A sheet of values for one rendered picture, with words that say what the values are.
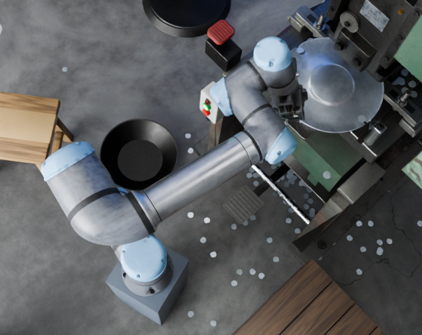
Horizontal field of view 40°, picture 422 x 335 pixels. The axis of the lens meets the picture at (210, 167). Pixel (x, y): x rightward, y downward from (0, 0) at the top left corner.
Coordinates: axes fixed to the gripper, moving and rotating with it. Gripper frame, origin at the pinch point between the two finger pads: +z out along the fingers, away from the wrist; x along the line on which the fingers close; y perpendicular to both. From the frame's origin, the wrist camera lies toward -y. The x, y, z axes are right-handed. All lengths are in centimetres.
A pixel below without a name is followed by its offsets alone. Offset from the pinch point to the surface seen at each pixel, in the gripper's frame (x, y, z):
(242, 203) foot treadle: -27, 7, 58
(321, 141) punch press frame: 5.3, 2.8, 17.7
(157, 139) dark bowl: -62, -22, 60
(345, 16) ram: 15.4, -15.1, -17.1
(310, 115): 4.0, 0.8, 2.7
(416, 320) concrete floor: 30, 47, 94
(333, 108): 10.1, -1.5, 4.8
